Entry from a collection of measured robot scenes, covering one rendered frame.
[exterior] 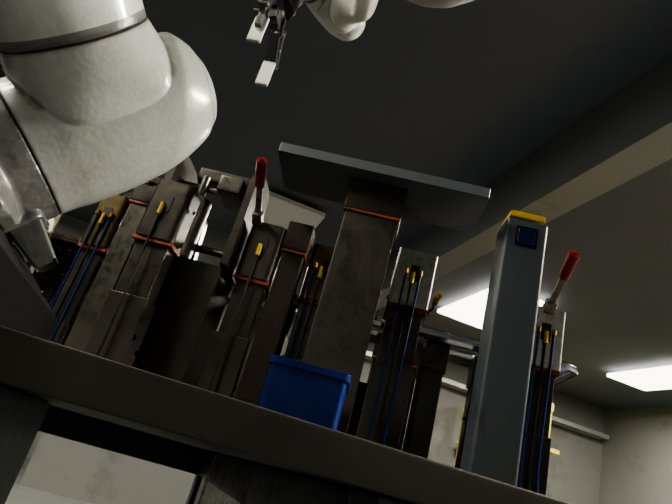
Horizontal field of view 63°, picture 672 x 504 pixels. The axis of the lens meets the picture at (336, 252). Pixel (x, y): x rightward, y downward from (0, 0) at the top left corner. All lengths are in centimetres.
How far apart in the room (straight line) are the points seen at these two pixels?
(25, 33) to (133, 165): 16
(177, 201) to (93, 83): 45
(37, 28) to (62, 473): 523
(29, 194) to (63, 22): 17
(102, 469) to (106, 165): 512
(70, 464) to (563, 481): 662
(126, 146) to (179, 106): 7
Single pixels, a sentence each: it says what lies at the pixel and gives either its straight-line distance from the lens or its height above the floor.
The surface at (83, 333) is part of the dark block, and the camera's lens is 109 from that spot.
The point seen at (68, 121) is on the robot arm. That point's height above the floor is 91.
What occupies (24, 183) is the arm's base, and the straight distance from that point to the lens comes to 63.
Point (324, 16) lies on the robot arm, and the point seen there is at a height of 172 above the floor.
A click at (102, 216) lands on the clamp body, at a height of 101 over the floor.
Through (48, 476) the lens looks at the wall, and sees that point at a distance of 571.
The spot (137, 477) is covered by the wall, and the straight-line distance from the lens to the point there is 567.
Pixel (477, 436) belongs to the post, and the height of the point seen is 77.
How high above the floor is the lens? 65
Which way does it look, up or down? 23 degrees up
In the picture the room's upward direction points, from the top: 16 degrees clockwise
